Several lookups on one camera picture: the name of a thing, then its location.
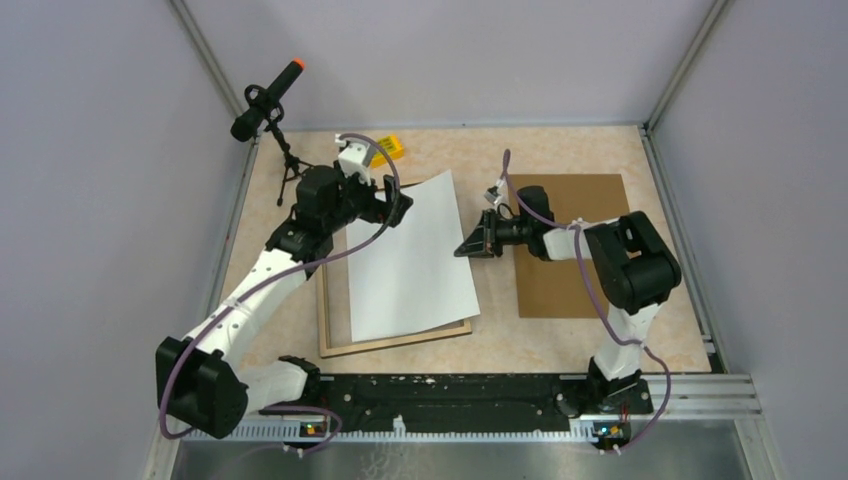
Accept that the landscape photo print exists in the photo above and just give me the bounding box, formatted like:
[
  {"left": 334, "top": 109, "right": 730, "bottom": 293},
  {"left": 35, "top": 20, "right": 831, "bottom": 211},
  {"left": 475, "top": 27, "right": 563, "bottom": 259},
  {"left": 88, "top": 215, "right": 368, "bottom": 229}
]
[{"left": 347, "top": 170, "right": 481, "bottom": 342}]

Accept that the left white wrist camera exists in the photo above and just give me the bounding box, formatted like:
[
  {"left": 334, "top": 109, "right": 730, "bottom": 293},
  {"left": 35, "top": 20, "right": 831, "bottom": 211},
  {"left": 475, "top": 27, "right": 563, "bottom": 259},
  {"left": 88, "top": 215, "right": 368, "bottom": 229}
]
[{"left": 334, "top": 134, "right": 376, "bottom": 186}]

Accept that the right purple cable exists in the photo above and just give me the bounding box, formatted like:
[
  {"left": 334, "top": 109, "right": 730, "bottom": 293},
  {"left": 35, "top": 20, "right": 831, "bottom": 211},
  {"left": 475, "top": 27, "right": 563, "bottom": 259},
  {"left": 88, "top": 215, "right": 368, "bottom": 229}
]
[{"left": 500, "top": 148, "right": 674, "bottom": 457}]

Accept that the aluminium frame rail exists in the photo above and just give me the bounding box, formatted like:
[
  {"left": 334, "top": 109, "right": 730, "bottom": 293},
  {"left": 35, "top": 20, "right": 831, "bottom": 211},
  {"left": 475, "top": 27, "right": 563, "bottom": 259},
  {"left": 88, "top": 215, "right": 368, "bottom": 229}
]
[{"left": 225, "top": 372, "right": 763, "bottom": 445}]

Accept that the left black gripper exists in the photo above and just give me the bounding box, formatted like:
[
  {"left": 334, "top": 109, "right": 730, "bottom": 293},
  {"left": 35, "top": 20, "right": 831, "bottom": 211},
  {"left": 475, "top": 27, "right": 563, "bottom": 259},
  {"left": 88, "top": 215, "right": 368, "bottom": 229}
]
[{"left": 324, "top": 159, "right": 412, "bottom": 233}]

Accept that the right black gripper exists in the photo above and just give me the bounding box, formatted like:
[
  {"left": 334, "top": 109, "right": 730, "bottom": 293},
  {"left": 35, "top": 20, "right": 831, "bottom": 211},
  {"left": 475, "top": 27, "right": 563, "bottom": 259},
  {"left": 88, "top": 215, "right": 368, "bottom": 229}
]
[{"left": 454, "top": 209, "right": 531, "bottom": 259}]

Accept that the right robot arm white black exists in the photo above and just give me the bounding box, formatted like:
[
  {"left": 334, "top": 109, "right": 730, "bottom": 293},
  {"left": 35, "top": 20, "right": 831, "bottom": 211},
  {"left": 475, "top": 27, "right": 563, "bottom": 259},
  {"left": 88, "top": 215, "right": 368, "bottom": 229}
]
[{"left": 454, "top": 185, "right": 682, "bottom": 416}]

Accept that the purple cable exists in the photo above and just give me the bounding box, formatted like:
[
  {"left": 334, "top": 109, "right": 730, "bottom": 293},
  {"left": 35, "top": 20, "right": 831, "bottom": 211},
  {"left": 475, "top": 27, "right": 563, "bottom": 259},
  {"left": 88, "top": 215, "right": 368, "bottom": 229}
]
[
  {"left": 157, "top": 132, "right": 403, "bottom": 458},
  {"left": 500, "top": 148, "right": 674, "bottom": 457}
]

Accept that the wooden picture frame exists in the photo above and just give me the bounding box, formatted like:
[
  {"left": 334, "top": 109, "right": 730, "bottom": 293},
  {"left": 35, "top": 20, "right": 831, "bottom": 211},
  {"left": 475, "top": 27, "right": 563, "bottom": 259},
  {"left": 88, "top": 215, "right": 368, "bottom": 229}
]
[{"left": 316, "top": 182, "right": 474, "bottom": 360}]

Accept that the small black tripod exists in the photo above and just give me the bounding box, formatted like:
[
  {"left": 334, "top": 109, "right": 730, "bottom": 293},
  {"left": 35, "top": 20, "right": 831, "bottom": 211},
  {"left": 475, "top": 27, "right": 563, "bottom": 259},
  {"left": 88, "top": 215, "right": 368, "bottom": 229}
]
[{"left": 264, "top": 121, "right": 314, "bottom": 207}]

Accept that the black microphone orange tip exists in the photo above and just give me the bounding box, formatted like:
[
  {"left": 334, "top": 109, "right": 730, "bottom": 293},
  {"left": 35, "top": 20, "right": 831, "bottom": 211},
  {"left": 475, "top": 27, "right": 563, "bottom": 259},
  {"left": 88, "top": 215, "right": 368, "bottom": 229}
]
[{"left": 230, "top": 58, "right": 305, "bottom": 142}]

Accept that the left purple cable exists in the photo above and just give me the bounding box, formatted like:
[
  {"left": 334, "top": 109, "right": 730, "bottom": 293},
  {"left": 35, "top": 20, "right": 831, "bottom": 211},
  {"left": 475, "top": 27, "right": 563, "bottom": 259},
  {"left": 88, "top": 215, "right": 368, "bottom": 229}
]
[{"left": 157, "top": 132, "right": 403, "bottom": 458}]

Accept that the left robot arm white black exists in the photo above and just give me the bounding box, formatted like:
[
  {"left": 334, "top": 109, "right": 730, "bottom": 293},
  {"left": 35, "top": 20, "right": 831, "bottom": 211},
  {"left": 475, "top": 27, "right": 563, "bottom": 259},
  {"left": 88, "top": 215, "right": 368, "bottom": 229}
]
[{"left": 155, "top": 163, "right": 413, "bottom": 440}]

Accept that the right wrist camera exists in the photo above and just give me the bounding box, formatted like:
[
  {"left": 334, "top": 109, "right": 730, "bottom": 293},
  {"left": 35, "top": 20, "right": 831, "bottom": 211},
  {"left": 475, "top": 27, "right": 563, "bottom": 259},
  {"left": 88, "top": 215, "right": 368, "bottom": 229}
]
[{"left": 484, "top": 185, "right": 503, "bottom": 206}]

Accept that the brown cardboard backing board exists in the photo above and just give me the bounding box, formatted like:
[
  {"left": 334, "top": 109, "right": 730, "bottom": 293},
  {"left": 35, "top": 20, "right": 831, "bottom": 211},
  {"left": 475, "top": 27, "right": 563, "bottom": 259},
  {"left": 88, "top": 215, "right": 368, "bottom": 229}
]
[{"left": 511, "top": 174, "right": 630, "bottom": 319}]

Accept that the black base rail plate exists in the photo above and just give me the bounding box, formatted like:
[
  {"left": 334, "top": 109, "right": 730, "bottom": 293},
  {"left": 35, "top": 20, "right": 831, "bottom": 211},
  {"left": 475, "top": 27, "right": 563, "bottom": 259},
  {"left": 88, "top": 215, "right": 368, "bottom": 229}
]
[{"left": 300, "top": 373, "right": 658, "bottom": 434}]

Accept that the yellow green toy block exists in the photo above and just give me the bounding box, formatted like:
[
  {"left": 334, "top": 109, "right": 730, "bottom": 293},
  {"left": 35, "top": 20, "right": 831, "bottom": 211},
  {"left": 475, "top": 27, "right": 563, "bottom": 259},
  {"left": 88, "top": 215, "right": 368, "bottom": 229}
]
[{"left": 370, "top": 134, "right": 405, "bottom": 168}]

